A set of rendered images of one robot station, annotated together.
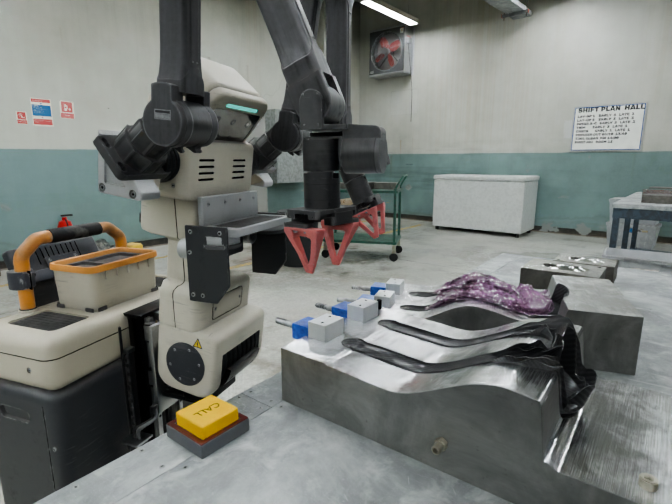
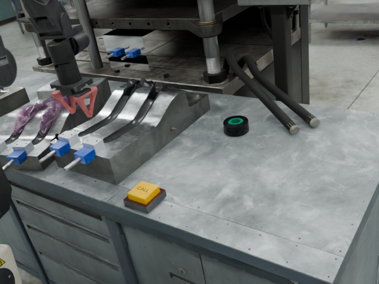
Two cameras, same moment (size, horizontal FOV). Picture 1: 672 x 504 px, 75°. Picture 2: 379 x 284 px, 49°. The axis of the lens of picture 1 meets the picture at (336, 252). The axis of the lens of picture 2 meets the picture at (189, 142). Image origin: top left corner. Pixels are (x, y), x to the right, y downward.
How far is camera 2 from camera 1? 1.14 m
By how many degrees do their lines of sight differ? 82
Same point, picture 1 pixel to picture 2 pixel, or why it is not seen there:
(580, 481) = (195, 104)
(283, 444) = (155, 176)
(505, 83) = not seen: outside the picture
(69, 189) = not seen: outside the picture
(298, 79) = (54, 9)
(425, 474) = (175, 142)
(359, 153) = (84, 40)
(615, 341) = (106, 92)
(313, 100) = (66, 18)
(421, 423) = (164, 129)
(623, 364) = not seen: hidden behind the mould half
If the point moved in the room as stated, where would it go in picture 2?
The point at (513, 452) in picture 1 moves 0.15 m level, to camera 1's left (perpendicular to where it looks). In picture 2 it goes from (184, 111) to (186, 132)
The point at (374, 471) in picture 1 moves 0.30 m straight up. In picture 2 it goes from (173, 152) to (154, 59)
